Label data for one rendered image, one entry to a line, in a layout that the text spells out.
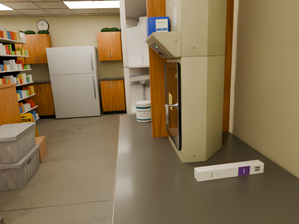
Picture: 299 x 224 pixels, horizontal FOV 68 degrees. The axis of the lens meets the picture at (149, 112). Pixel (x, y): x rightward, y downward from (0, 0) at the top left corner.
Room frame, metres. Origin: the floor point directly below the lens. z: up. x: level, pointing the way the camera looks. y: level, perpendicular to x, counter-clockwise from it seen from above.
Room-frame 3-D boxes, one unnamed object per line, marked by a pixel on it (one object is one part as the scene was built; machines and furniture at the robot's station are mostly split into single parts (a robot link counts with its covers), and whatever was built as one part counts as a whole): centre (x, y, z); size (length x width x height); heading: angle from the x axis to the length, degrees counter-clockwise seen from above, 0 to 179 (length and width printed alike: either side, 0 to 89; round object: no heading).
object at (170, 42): (1.08, -0.07, 1.46); 0.32 x 0.11 x 0.10; 6
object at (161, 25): (1.02, -0.07, 1.54); 0.05 x 0.05 x 0.06; 84
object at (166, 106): (0.97, -0.10, 1.17); 0.05 x 0.03 x 0.10; 95
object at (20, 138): (2.56, 1.71, 0.49); 0.60 x 0.42 x 0.33; 6
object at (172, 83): (1.08, -0.12, 1.19); 0.30 x 0.01 x 0.40; 5
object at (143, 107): (1.69, 0.04, 1.02); 0.13 x 0.13 x 0.15
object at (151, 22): (1.16, -0.06, 1.56); 0.10 x 0.10 x 0.09; 6
